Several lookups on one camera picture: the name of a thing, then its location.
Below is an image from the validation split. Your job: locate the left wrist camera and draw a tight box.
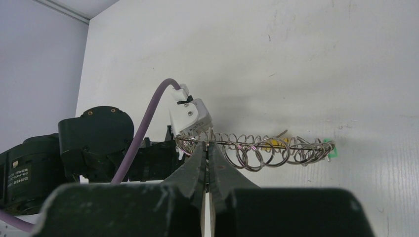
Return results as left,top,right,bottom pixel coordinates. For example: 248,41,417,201
169,84,213,136

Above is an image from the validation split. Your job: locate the yellow key tag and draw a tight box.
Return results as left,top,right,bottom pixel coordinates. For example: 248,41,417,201
261,139,285,152

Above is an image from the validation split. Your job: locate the green key tag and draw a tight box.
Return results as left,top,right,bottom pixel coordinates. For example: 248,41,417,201
323,139,338,162

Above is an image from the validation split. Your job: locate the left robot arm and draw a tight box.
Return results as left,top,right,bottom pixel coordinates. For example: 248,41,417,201
0,106,134,216

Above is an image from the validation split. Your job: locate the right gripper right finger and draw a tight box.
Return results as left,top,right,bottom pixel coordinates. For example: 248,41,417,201
208,142,259,237

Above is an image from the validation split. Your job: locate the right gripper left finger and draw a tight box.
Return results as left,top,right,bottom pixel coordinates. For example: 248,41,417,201
163,142,207,237

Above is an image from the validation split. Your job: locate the metal disc with keyrings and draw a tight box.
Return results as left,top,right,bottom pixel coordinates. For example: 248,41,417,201
174,129,327,172

